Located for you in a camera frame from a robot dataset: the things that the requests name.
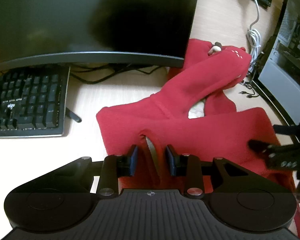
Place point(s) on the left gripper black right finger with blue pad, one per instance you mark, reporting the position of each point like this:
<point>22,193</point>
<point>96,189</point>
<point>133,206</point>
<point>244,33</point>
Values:
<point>189,168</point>

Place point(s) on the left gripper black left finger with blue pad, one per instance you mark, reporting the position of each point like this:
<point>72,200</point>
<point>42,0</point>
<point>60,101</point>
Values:
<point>111,169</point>

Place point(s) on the red fleece garment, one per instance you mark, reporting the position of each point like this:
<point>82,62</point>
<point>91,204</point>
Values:
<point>243,198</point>

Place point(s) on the black curved monitor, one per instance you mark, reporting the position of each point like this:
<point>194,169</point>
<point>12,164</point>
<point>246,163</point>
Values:
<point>35,32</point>

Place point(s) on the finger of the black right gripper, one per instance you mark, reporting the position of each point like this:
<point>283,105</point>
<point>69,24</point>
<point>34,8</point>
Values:
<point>262,147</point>
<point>286,130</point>

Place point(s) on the black mechanical keyboard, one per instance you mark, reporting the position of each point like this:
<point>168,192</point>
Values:
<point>32,101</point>

